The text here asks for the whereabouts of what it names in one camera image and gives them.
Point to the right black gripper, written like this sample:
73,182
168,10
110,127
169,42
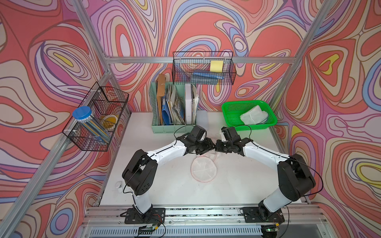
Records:
218,148

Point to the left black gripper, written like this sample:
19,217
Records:
208,146

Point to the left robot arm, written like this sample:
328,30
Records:
140,172

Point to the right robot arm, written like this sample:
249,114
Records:
294,176

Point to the green plastic basket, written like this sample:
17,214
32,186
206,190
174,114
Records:
233,110

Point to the blue folder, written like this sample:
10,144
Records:
166,115

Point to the mint green file organizer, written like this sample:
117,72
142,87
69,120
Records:
156,128

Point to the magazines in organizer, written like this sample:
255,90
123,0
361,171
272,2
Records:
175,105

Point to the white binder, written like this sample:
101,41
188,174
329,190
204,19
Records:
188,104

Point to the blue pen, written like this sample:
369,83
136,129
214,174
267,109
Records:
212,75

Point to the yellow sticky note pad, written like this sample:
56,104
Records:
216,66

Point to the brown cardboard folder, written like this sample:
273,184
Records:
160,93

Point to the small white object on table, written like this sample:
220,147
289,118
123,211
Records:
119,186

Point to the yellow tape roll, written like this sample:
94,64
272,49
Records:
109,122

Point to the jar with blue lid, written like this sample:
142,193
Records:
85,116

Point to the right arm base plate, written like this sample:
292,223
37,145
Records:
261,215

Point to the black wire basket on rail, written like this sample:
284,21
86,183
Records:
182,69

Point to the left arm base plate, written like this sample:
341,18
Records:
152,216

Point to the aluminium frame rail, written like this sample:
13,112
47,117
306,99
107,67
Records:
288,60

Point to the black wire basket left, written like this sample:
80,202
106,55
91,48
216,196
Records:
103,100

